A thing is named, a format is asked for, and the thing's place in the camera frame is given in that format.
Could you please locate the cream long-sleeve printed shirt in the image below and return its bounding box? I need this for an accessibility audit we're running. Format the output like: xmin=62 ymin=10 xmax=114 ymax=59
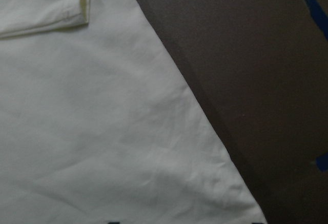
xmin=1 ymin=0 xmax=266 ymax=223

